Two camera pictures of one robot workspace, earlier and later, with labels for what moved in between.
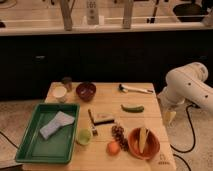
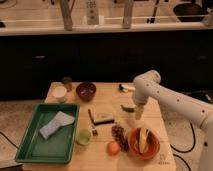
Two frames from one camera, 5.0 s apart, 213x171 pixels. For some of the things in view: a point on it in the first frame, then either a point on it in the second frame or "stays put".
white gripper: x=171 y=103 to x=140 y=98
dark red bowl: x=86 y=91 stays put
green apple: x=83 y=136 stays put
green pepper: x=133 y=109 stays put
